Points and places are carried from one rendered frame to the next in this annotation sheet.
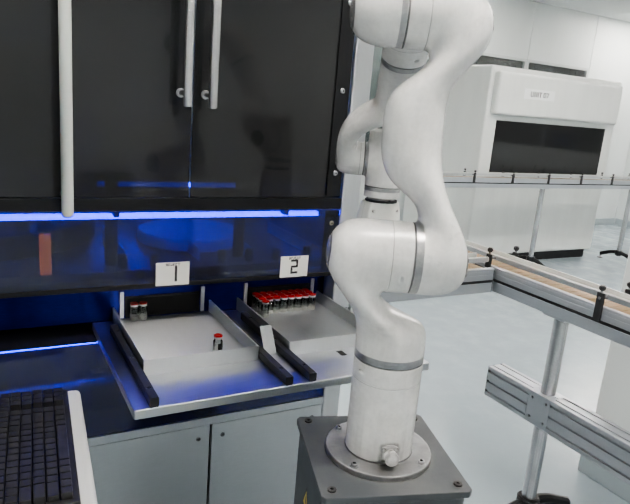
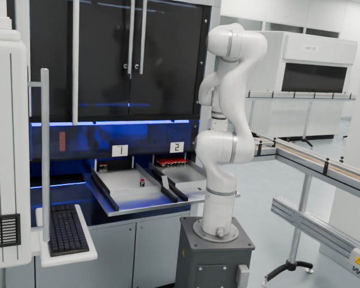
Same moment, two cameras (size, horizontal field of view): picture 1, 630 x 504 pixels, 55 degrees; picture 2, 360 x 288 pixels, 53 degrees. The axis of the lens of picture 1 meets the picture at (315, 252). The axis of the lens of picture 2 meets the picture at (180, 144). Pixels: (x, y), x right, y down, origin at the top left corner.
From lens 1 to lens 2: 0.37 m
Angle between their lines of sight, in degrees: 2
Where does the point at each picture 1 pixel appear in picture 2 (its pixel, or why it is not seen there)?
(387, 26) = (222, 48)
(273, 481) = (165, 251)
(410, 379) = (230, 199)
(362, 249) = (210, 144)
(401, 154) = (227, 103)
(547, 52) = (316, 22)
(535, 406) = (295, 217)
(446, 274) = (245, 155)
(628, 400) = (344, 215)
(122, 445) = (95, 231)
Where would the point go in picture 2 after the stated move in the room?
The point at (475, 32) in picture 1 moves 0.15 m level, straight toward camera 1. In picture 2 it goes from (259, 52) to (258, 52)
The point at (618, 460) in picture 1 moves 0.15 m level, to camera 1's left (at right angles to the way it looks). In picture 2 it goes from (333, 243) to (309, 240)
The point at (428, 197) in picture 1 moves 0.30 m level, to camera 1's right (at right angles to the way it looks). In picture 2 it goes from (238, 122) to (319, 130)
